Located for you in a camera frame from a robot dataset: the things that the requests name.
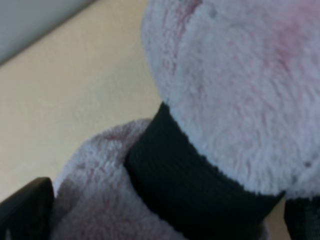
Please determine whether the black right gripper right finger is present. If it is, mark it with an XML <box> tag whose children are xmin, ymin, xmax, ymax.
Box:
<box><xmin>284</xmin><ymin>196</ymin><xmax>320</xmax><ymax>240</ymax></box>

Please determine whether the black elastic band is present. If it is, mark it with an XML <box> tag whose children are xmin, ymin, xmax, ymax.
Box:
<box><xmin>124</xmin><ymin>104</ymin><xmax>282</xmax><ymax>240</ymax></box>

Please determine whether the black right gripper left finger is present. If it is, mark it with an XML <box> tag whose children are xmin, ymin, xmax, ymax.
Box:
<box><xmin>0</xmin><ymin>177</ymin><xmax>54</xmax><ymax>240</ymax></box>

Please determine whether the pink towel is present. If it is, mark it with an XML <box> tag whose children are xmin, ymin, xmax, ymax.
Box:
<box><xmin>49</xmin><ymin>0</ymin><xmax>320</xmax><ymax>240</ymax></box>

